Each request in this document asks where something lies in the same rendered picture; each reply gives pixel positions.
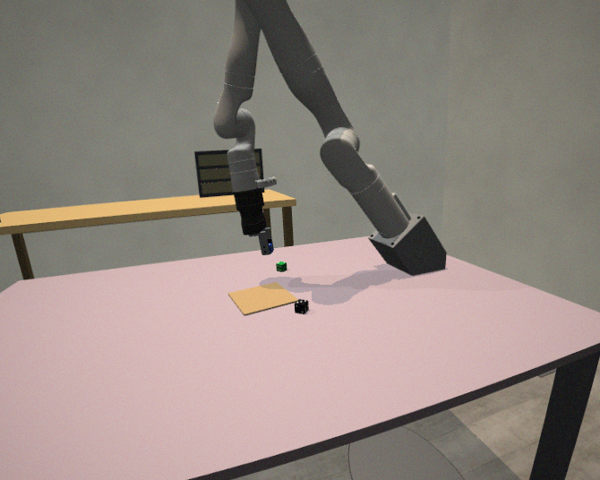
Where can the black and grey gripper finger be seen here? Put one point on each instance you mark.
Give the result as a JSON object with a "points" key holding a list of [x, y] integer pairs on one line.
{"points": [[265, 250], [267, 229]]}

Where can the tan flat mat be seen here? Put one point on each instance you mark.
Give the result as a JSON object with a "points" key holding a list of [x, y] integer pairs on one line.
{"points": [[261, 298]]}

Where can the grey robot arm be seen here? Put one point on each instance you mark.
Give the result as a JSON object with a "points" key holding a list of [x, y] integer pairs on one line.
{"points": [[303, 72]]}

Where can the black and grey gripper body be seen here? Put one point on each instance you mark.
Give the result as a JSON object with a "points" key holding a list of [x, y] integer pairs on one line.
{"points": [[249, 199]]}

